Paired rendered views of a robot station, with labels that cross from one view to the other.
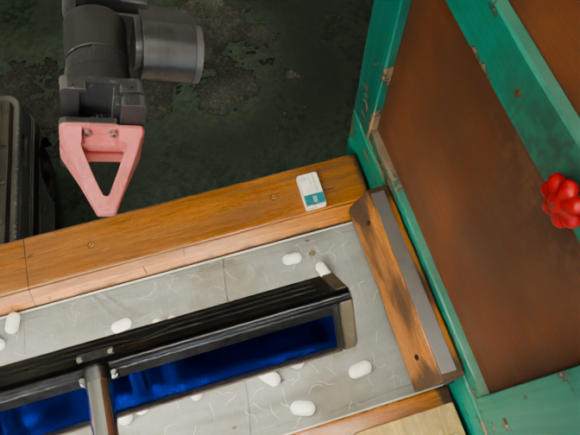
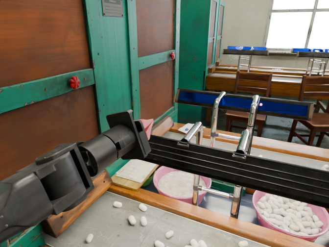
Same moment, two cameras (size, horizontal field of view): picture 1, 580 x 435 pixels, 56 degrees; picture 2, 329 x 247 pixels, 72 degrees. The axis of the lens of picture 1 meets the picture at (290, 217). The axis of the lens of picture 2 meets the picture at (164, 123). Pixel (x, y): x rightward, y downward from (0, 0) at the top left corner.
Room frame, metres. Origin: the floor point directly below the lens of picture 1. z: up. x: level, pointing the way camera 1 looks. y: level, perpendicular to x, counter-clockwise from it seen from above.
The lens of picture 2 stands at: (0.53, 0.50, 1.41)
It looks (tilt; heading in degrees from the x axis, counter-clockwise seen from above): 23 degrees down; 221
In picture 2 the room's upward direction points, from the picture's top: straight up
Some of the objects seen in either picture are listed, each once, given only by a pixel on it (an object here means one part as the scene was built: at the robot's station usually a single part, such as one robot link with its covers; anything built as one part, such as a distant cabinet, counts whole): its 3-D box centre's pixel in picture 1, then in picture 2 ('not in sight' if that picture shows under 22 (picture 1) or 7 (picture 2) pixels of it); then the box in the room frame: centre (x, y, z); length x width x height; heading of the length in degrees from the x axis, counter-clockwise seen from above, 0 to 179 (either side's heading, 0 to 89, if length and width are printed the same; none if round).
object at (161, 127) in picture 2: not in sight; (160, 128); (-0.41, -0.36, 0.83); 0.30 x 0.06 x 0.07; 17
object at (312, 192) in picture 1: (311, 191); not in sight; (0.42, -0.04, 0.77); 0.06 x 0.04 x 0.02; 17
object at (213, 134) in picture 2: not in sight; (231, 141); (-0.41, 0.11, 0.90); 0.20 x 0.19 x 0.45; 107
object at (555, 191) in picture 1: (565, 201); (74, 82); (0.18, -0.21, 1.24); 0.04 x 0.02 x 0.04; 17
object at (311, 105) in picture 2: not in sight; (237, 101); (-0.48, 0.08, 1.08); 0.62 x 0.08 x 0.07; 107
